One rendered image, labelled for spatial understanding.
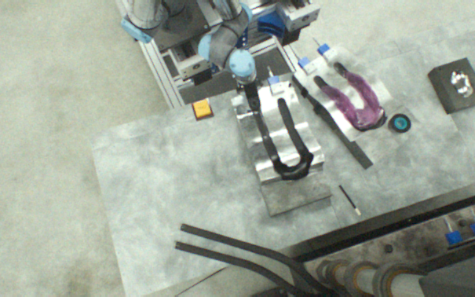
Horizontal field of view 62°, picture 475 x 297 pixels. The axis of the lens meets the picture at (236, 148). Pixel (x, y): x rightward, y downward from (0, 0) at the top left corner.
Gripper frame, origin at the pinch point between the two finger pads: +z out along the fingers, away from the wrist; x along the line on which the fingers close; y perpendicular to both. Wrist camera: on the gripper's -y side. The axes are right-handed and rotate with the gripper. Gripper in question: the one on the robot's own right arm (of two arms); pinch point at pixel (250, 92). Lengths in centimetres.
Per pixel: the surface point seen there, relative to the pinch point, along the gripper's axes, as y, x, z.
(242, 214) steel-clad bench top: -44.5, 19.4, 5.7
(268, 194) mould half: -40.4, 6.5, 1.9
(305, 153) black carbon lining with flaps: -29.8, -12.0, 1.1
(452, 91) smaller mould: -25, -79, 15
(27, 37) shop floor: 112, 132, 94
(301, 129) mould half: -20.0, -14.5, 4.9
